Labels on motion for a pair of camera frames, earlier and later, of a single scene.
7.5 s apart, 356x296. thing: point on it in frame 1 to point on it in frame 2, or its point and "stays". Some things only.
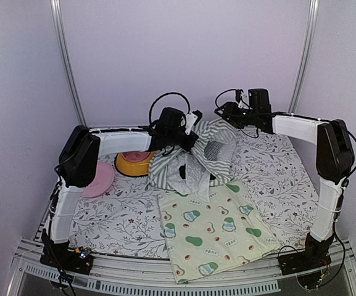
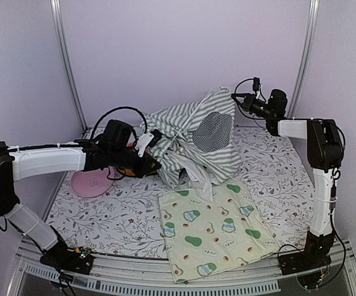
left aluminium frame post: x=56 y=5 stays
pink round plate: x=102 y=181 stays
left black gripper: x=189 y=146 to x=145 y=168
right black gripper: x=229 y=113 to x=248 y=102
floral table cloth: x=279 y=172 stays
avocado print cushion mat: x=202 y=238 stays
